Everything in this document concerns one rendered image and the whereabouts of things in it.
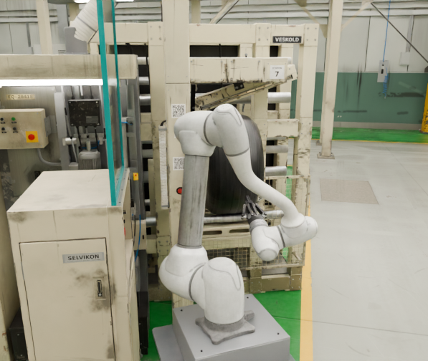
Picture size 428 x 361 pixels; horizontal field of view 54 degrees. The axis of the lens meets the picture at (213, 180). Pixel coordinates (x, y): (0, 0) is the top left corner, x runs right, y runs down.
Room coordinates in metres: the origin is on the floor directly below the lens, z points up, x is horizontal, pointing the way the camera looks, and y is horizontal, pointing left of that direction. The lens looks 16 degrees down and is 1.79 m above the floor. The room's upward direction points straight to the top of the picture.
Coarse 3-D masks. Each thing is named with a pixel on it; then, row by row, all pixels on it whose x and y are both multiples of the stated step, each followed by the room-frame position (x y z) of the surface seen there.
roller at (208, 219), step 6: (204, 216) 2.22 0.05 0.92; (210, 216) 2.22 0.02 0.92; (216, 216) 2.23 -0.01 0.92; (222, 216) 2.23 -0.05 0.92; (228, 216) 2.23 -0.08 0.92; (234, 216) 2.24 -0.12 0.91; (240, 216) 2.24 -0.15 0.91; (204, 222) 2.21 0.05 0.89; (210, 222) 2.22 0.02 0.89; (216, 222) 2.22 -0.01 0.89; (222, 222) 2.23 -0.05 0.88
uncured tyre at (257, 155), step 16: (256, 128) 2.28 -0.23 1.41; (256, 144) 2.18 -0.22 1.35; (224, 160) 2.11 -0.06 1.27; (256, 160) 2.14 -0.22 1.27; (208, 176) 2.16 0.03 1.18; (224, 176) 2.10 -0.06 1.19; (208, 192) 2.17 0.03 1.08; (224, 192) 2.11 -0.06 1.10; (240, 192) 2.12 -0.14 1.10; (208, 208) 2.25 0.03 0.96; (224, 208) 2.17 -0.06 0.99; (240, 208) 2.19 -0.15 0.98
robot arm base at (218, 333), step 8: (248, 312) 1.46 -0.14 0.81; (200, 320) 1.44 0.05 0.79; (208, 320) 1.38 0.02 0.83; (240, 320) 1.38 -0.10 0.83; (208, 328) 1.37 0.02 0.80; (216, 328) 1.35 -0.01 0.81; (224, 328) 1.34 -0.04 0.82; (232, 328) 1.35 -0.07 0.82; (240, 328) 1.37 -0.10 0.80; (248, 328) 1.38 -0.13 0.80; (208, 336) 1.36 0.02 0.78; (216, 336) 1.33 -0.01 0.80; (224, 336) 1.33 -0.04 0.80; (232, 336) 1.34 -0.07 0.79; (216, 344) 1.30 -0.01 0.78
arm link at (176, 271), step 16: (192, 112) 1.68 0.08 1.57; (208, 112) 1.64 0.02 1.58; (176, 128) 1.69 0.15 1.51; (192, 128) 1.62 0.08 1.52; (192, 144) 1.61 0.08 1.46; (208, 144) 1.62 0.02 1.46; (192, 160) 1.62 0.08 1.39; (208, 160) 1.65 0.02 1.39; (192, 176) 1.60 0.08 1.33; (192, 192) 1.59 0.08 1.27; (192, 208) 1.57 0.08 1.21; (192, 224) 1.56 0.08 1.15; (192, 240) 1.55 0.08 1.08; (176, 256) 1.52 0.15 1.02; (192, 256) 1.51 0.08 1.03; (160, 272) 1.57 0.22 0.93; (176, 272) 1.50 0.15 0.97; (192, 272) 1.48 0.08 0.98; (176, 288) 1.48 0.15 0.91
